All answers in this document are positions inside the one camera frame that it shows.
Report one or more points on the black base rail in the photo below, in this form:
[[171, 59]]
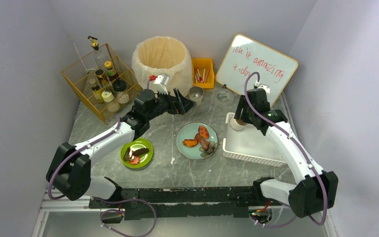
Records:
[[235, 201]]

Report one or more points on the orange chicken wing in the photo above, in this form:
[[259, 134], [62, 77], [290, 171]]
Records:
[[190, 142]]

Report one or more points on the trash bin with bag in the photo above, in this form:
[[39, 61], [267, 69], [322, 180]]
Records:
[[167, 55]]

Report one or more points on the tall yellow label spice jar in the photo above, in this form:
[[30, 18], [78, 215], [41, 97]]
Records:
[[100, 74]]

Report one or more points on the green plate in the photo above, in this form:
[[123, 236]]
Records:
[[144, 159]]

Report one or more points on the yellow wire basket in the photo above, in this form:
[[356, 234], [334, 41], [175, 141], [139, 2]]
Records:
[[88, 78]]

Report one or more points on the upright steel lined mug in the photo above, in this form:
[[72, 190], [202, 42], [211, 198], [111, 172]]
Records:
[[196, 94]]

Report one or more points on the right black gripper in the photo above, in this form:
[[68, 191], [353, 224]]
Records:
[[243, 115]]

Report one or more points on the dark sea cucumber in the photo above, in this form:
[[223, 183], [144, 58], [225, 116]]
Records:
[[140, 152]]

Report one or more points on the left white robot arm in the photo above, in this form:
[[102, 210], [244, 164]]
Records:
[[69, 174]]

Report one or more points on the brown meat rib piece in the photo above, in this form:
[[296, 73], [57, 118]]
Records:
[[202, 141]]

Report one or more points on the whiteboard with red writing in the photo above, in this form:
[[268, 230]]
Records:
[[245, 56]]

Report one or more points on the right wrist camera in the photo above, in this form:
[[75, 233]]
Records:
[[262, 86]]

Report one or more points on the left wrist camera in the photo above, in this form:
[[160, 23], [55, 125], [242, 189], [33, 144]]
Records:
[[158, 83]]

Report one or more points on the small yellow label bottle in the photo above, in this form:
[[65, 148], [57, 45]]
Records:
[[97, 92]]

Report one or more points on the light blue flower plate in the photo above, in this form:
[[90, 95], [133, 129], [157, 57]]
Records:
[[189, 131]]

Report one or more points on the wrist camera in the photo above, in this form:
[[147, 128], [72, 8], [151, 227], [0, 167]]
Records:
[[158, 83], [262, 86]]

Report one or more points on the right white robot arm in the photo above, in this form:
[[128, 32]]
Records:
[[315, 189]]

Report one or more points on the white mug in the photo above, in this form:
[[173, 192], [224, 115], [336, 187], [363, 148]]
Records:
[[237, 124]]

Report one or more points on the white plastic basket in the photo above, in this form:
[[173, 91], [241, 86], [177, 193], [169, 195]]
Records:
[[250, 145]]

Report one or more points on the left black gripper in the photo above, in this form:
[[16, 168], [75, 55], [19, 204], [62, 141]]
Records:
[[171, 103]]

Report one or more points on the clear oil dispenser bottle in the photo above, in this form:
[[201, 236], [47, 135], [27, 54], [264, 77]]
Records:
[[94, 45]]

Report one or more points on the black lid shaker jar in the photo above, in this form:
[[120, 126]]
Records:
[[120, 87]]

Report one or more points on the orange fried piece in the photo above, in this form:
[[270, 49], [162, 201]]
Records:
[[202, 130]]

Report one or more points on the yellow plastic bin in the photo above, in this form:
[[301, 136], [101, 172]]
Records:
[[206, 69]]

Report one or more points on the red marker pen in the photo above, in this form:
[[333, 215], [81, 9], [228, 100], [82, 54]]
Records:
[[200, 78]]

